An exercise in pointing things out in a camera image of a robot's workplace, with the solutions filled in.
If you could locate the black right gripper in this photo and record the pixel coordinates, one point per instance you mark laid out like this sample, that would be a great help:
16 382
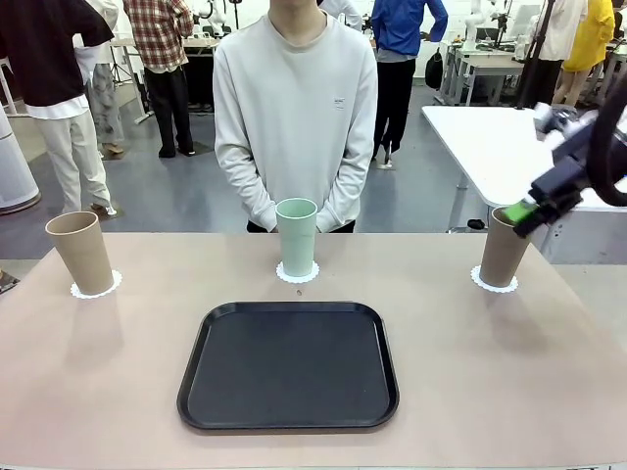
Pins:
568 166

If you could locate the tall brown cup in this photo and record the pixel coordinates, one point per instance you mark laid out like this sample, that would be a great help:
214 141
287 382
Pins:
502 259
83 259

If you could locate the white scalloped paper coaster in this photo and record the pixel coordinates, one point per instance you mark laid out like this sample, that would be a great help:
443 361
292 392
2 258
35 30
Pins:
281 276
116 281
475 276

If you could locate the tall mint green cup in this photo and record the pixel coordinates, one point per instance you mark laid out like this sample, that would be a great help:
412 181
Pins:
296 245

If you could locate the person's right forearm beige sleeve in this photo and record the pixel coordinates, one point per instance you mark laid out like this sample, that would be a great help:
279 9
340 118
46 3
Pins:
245 186

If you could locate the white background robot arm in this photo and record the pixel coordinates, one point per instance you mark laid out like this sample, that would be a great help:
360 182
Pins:
471 27
213 17

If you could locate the person's left forearm beige sleeve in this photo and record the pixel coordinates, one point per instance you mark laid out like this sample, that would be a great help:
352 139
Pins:
343 191

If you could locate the white table with metal legs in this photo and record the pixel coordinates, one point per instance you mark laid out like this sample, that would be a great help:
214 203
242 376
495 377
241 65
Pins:
480 147

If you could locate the grey background desk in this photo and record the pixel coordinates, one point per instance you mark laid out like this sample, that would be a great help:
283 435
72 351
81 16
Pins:
485 66

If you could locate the black tripod pole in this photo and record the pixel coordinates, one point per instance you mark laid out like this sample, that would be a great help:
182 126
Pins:
534 54

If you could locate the black backpack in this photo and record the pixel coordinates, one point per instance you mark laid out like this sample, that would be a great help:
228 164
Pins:
433 71

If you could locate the person in yellow raincoat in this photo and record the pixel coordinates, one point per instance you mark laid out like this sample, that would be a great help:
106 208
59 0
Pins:
593 39

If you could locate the person white top black trousers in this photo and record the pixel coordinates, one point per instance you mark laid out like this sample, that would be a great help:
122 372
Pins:
563 29

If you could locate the person in blue jacket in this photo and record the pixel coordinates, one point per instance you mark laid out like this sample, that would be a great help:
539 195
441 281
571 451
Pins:
397 29

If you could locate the person in beige sweatshirt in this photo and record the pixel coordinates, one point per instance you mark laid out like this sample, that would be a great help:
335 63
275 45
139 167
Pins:
294 98

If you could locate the person in white shirt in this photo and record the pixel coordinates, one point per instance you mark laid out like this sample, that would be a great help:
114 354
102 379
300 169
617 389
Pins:
343 12

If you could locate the black plastic tray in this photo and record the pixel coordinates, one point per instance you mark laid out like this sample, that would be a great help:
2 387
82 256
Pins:
289 367

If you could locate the person in plaid shirt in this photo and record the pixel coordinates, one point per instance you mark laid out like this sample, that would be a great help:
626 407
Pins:
159 34

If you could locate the person in grey patterned trousers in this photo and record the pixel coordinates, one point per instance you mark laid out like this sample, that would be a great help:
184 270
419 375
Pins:
105 98

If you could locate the person black top beige trousers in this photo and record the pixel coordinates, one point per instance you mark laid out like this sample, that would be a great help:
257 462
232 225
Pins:
39 49

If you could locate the white cylindrical air purifier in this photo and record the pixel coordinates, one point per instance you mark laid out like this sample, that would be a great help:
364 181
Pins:
12 171

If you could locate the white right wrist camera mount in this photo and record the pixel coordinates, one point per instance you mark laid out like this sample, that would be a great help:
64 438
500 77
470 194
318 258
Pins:
546 125

